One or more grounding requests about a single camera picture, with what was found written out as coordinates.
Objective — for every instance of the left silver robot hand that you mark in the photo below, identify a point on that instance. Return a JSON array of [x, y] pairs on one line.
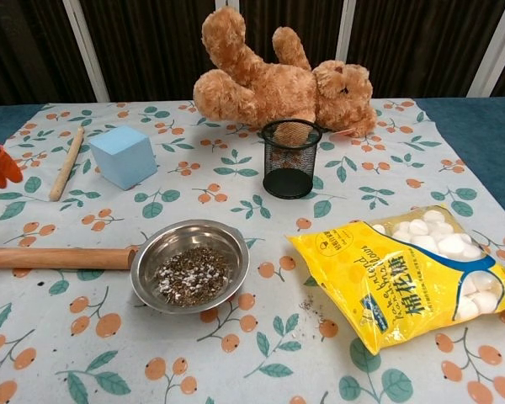
[[0, 166]]

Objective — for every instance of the wooden rolling pin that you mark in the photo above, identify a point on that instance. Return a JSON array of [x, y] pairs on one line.
[[59, 258]]

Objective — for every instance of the thin wooden stick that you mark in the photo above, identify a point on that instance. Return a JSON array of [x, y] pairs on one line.
[[67, 164]]

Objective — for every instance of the stainless steel bowl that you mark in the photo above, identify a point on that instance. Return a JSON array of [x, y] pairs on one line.
[[231, 248]]

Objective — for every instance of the light blue foam cube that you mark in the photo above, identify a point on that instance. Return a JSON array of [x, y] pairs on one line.
[[122, 155]]

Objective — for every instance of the dark pleated curtain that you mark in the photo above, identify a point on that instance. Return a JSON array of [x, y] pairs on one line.
[[151, 42]]

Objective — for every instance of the brown teddy bear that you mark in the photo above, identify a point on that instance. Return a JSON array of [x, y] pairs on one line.
[[269, 84]]

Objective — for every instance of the black mesh pen cup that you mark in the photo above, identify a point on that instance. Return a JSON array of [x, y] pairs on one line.
[[292, 177]]

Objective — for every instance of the floral fruit print tablecloth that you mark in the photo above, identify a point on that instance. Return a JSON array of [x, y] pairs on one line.
[[235, 357]]

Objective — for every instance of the yellow marshmallow bag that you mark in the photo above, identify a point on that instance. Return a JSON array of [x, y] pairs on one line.
[[362, 286]]

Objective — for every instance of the teal felt table cover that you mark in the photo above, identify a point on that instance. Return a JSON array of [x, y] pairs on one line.
[[480, 134]]

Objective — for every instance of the white metal frame post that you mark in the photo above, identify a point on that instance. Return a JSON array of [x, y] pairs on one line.
[[346, 29], [86, 50], [498, 46]]

